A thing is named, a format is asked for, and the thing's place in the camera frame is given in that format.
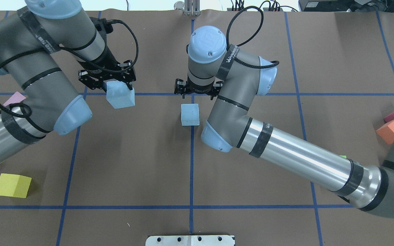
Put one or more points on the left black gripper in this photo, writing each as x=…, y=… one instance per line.
x=108, y=60

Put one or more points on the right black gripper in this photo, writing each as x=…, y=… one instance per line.
x=197, y=88

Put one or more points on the light blue foam block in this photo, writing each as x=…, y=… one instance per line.
x=190, y=115
x=119, y=95

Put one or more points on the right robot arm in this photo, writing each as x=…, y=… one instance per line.
x=235, y=77

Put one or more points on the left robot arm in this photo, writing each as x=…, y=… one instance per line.
x=36, y=97

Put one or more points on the pink foam block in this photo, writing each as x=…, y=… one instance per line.
x=15, y=98

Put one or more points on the yellow foam block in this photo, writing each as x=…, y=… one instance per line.
x=13, y=185

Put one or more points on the white metal mounting plate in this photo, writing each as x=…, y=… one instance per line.
x=191, y=240

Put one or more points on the orange foam block right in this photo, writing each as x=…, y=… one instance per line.
x=386, y=132

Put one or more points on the aluminium camera post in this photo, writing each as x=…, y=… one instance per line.
x=189, y=7

